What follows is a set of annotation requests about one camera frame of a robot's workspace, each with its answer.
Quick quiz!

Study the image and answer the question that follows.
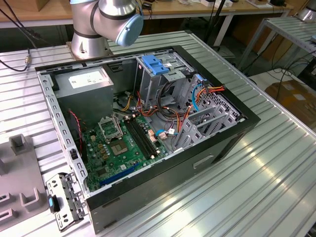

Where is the blue data wire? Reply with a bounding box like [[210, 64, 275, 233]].
[[191, 82, 206, 114]]

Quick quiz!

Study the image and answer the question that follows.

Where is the orange red power wire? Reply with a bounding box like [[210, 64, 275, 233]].
[[176, 83, 227, 134]]

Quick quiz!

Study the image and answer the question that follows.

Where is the grey metal disk bay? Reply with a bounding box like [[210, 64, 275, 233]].
[[171, 73, 247, 153]]

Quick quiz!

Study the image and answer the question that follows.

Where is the black RAM slot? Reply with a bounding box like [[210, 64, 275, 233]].
[[129, 117, 157, 156], [132, 116, 160, 154], [123, 118, 152, 160], [126, 118, 154, 158]]

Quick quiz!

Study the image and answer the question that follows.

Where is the grey metal drive cage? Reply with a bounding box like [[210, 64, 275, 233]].
[[134, 52, 196, 112]]

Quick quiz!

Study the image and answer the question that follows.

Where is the CPU socket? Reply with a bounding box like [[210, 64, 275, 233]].
[[110, 140, 129, 156]]

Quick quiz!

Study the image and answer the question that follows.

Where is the metal socket cover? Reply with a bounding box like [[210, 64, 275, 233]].
[[98, 116, 123, 143]]

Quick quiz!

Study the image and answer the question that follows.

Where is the blue plastic drive latch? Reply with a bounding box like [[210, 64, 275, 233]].
[[142, 54, 171, 76]]

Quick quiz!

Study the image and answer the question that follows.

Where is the black open PC case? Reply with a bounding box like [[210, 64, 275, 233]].
[[34, 44, 262, 235]]

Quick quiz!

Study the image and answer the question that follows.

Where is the blue expansion slot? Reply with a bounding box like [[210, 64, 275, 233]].
[[98, 162, 139, 187]]

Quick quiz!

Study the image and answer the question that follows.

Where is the green motherboard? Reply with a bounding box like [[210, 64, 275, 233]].
[[81, 115, 171, 193]]

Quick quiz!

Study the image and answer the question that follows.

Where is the grey power supply unit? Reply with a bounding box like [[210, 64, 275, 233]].
[[53, 66, 115, 124]]

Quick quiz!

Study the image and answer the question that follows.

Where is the black case fan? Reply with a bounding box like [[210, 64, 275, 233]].
[[66, 108, 88, 165]]

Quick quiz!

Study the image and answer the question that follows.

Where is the black stand pole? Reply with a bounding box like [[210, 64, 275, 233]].
[[204, 0, 227, 47]]

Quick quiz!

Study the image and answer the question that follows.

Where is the large flat cardboard box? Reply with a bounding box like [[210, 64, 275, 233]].
[[264, 79, 316, 124]]

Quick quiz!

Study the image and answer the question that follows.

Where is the grey parts rack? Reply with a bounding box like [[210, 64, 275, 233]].
[[0, 133, 50, 223]]

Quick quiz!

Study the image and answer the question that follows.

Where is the small brown cardboard box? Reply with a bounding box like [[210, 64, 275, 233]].
[[36, 0, 72, 12]]

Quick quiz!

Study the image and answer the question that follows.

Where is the metal slat side table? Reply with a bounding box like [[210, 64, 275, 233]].
[[237, 16, 316, 72]]

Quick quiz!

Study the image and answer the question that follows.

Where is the red orange wire bundle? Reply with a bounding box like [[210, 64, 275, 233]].
[[135, 91, 191, 124]]

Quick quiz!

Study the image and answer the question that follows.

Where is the short light blue wire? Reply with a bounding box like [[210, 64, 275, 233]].
[[155, 129, 179, 139]]

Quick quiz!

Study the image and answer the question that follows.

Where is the orange yellow wire bundle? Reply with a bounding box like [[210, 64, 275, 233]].
[[118, 95, 135, 112]]

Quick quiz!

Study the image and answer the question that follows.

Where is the red black fan wire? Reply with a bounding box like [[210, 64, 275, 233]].
[[68, 110, 84, 158]]

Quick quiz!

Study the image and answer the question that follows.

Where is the metal slot retention bracket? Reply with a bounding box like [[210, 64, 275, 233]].
[[45, 171, 89, 233]]

